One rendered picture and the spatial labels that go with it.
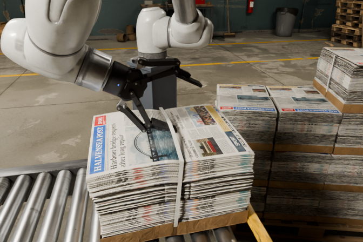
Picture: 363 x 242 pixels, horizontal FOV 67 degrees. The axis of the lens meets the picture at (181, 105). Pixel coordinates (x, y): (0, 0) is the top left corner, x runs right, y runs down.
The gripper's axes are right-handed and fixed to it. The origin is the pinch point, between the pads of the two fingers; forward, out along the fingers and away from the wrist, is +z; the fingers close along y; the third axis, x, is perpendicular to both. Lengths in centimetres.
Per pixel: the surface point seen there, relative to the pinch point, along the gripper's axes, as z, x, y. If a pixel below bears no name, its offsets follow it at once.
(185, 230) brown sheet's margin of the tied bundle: 10.7, 13.7, 25.8
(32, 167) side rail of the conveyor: -29, -25, 49
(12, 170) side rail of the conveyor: -35, -24, 52
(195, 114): 7.6, -7.8, 3.6
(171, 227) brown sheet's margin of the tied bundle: 6.7, 13.8, 25.8
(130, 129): -9.3, -2.2, 12.2
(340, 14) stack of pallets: 475, -551, -202
